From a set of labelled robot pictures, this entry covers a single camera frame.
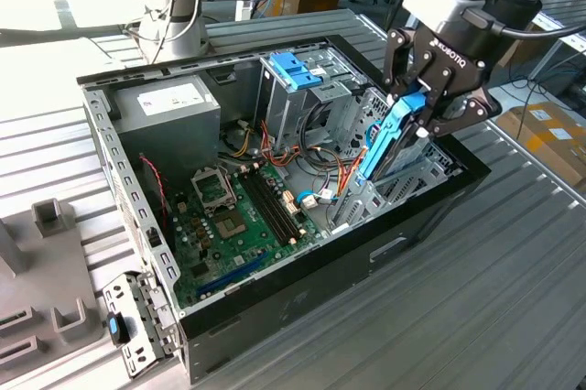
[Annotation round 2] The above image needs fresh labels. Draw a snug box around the cardboard box with white labels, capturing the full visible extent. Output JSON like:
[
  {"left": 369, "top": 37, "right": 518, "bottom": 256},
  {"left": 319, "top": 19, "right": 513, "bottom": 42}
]
[{"left": 496, "top": 101, "right": 586, "bottom": 190}]

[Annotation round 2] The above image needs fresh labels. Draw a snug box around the blue plastic drive bracket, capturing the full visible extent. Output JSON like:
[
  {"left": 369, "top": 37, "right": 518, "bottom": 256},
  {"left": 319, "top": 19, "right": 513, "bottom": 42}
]
[{"left": 269, "top": 51, "right": 324, "bottom": 92}]

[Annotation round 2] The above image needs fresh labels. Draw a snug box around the red fan wire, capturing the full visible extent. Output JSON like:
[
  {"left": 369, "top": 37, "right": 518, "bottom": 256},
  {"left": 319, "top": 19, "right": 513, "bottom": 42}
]
[{"left": 138, "top": 155, "right": 171, "bottom": 229}]

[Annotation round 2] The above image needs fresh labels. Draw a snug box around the power supply wire bundle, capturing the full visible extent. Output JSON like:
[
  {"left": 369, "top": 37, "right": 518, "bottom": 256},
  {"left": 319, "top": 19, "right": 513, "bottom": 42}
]
[{"left": 219, "top": 119, "right": 303, "bottom": 171}]

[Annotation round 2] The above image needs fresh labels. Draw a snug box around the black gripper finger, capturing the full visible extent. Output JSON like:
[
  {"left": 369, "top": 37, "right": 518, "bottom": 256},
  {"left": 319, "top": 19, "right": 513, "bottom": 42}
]
[
  {"left": 417, "top": 82, "right": 504, "bottom": 140},
  {"left": 383, "top": 27, "right": 434, "bottom": 105}
]

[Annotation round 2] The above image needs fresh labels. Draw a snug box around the green motherboard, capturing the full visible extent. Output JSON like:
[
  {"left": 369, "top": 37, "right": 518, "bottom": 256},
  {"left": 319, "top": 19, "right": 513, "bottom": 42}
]
[{"left": 168, "top": 163, "right": 331, "bottom": 309}]

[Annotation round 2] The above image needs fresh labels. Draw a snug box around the silver perforated disk bay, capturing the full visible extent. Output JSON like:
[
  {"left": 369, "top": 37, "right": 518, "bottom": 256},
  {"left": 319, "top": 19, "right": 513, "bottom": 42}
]
[{"left": 327, "top": 87, "right": 463, "bottom": 233}]

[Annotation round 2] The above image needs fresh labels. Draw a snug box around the hard disk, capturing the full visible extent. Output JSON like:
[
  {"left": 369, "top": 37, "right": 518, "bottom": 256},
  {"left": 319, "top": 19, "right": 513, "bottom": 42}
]
[{"left": 354, "top": 90, "right": 436, "bottom": 190}]

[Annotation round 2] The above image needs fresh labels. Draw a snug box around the grey Dell power supply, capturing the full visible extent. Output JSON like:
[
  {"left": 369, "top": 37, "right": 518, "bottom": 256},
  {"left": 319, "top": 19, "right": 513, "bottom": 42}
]
[{"left": 112, "top": 74, "right": 222, "bottom": 180}]

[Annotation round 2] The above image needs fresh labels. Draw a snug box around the silver hinged card retainer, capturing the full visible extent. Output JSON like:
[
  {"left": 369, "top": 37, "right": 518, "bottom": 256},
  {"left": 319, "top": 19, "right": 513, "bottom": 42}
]
[{"left": 101, "top": 270, "right": 182, "bottom": 380}]

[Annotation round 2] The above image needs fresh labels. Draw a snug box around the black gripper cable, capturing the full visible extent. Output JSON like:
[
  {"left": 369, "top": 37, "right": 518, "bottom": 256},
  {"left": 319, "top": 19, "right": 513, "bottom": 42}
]
[{"left": 461, "top": 7, "right": 586, "bottom": 39}]

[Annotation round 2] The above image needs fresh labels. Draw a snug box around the silver drive cage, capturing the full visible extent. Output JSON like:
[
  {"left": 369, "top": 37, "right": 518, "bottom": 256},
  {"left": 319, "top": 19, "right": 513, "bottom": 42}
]
[{"left": 254, "top": 44, "right": 372, "bottom": 157}]

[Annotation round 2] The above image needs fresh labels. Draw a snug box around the blue data wire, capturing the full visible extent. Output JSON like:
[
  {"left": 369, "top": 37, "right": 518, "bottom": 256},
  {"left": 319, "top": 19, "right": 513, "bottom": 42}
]
[{"left": 364, "top": 118, "right": 384, "bottom": 158}]

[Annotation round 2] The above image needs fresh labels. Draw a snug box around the black RAM slot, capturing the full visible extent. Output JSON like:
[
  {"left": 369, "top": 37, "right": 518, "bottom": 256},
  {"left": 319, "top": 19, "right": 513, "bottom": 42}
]
[
  {"left": 252, "top": 170, "right": 302, "bottom": 239},
  {"left": 245, "top": 171, "right": 298, "bottom": 243},
  {"left": 257, "top": 169, "right": 307, "bottom": 235},
  {"left": 240, "top": 173, "right": 294, "bottom": 245}
]

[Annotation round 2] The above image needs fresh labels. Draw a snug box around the blue expansion slot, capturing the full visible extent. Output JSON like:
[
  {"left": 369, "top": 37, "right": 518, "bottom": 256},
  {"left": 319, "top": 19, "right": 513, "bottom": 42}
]
[{"left": 196, "top": 250, "right": 269, "bottom": 298}]

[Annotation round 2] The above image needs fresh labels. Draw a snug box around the open black PC case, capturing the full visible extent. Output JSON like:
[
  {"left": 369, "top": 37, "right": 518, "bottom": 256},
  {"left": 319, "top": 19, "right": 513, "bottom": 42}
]
[{"left": 75, "top": 34, "right": 494, "bottom": 385}]

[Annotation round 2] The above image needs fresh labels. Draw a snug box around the blue wire with white plug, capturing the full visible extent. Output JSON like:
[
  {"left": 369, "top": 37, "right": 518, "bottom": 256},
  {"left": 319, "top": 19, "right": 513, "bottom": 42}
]
[{"left": 296, "top": 189, "right": 340, "bottom": 211}]

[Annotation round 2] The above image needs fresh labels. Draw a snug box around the plain large cardboard box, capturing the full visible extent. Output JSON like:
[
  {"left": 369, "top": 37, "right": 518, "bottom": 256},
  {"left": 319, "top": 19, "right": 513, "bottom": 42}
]
[{"left": 501, "top": 18, "right": 550, "bottom": 69}]

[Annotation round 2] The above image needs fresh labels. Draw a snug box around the metal socket cover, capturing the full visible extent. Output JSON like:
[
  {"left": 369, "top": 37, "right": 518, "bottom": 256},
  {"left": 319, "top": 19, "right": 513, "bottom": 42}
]
[{"left": 190, "top": 168, "right": 237, "bottom": 215}]

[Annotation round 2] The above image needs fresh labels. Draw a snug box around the grey parts rack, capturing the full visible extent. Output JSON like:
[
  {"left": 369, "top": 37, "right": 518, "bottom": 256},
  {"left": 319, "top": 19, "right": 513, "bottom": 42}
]
[{"left": 0, "top": 198, "right": 109, "bottom": 390}]

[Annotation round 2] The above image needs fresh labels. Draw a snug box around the black latch with blue stripe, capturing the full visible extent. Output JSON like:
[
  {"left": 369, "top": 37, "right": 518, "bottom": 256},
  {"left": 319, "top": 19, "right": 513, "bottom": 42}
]
[{"left": 105, "top": 311, "right": 130, "bottom": 346}]

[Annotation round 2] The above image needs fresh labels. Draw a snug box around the power wire with black plug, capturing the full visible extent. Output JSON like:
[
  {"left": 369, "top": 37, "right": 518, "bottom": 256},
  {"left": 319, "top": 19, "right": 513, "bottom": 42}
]
[{"left": 336, "top": 146, "right": 367, "bottom": 201}]

